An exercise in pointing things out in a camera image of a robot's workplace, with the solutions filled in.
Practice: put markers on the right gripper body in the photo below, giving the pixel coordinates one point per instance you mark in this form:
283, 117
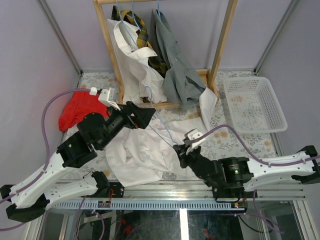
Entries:
188, 159

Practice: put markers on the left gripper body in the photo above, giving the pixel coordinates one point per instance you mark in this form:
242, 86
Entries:
129, 116

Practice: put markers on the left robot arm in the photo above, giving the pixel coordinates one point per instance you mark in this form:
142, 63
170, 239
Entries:
31, 198

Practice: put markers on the wooden clothes rack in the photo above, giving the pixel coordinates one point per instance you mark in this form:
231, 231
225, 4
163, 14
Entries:
208, 76

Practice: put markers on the white plastic basket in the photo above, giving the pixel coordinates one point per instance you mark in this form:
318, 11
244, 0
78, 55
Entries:
253, 105

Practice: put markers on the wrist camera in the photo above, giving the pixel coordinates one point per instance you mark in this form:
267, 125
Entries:
192, 140
106, 96

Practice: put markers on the red cloth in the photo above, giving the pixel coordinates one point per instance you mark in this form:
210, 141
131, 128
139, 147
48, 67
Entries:
80, 105

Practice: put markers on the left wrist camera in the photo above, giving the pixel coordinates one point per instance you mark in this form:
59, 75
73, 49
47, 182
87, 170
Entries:
106, 96

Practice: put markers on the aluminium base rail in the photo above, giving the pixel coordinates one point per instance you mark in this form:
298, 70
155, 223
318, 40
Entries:
161, 195

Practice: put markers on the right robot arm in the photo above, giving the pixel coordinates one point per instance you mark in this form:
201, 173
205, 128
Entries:
238, 177

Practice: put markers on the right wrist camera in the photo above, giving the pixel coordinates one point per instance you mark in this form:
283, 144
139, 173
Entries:
192, 140

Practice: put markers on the white shirt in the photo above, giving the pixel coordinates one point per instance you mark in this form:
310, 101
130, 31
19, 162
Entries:
141, 156
139, 79

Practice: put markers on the yellow plaid shirt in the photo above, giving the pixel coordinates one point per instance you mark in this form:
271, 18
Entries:
156, 62

